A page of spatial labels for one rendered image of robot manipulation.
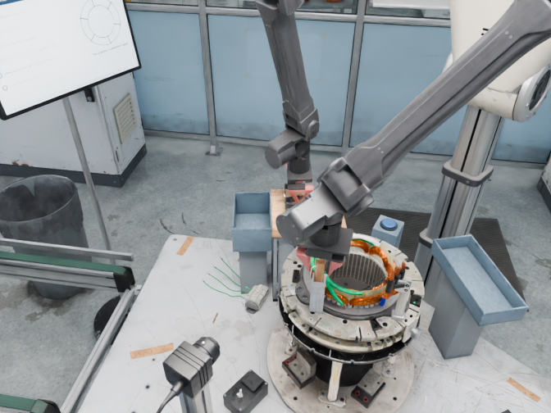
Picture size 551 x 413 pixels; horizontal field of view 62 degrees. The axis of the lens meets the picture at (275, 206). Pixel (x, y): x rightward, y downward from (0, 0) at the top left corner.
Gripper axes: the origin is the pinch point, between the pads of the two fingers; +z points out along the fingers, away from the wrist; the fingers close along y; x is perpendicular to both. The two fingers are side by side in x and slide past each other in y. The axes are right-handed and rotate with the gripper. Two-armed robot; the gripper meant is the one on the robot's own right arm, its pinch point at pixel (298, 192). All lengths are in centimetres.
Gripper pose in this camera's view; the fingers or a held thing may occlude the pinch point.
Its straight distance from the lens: 131.6
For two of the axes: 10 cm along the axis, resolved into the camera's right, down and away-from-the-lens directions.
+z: 0.3, 7.4, 6.7
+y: 0.3, 6.7, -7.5
